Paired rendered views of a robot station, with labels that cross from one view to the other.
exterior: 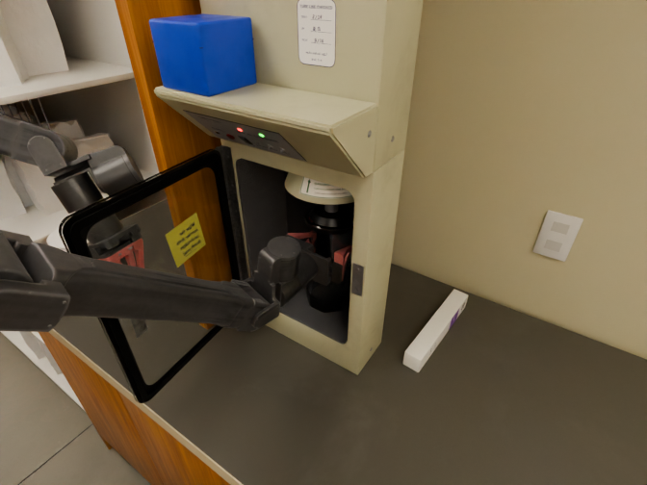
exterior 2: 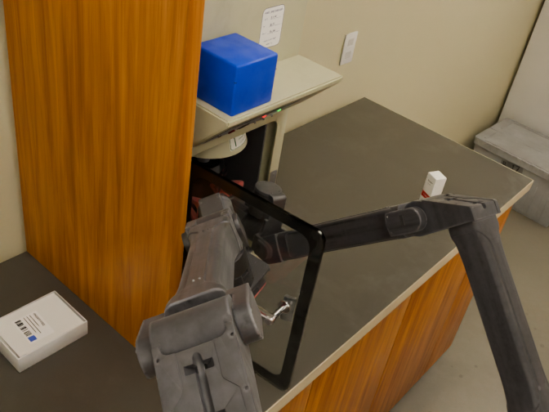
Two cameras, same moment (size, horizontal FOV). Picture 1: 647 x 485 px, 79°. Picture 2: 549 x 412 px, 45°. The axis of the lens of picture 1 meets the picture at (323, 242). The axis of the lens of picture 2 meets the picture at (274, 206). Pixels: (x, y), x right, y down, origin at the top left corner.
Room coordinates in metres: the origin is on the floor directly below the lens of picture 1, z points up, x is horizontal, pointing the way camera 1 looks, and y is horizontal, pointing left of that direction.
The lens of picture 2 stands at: (0.50, 1.19, 2.03)
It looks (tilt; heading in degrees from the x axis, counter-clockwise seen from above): 36 degrees down; 271
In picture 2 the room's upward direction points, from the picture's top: 10 degrees clockwise
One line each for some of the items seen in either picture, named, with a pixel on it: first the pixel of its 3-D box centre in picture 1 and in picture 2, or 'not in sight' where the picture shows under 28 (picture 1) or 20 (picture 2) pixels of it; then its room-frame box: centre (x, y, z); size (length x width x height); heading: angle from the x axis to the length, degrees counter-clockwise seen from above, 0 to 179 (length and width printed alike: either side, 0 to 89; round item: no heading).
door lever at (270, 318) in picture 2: not in sight; (261, 304); (0.51, 0.33, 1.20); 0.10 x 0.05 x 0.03; 151
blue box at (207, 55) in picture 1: (206, 53); (233, 73); (0.62, 0.17, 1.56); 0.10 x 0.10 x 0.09; 56
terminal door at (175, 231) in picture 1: (178, 277); (238, 280); (0.56, 0.27, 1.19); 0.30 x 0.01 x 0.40; 151
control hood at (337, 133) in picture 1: (261, 130); (263, 109); (0.57, 0.09, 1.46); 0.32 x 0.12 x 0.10; 56
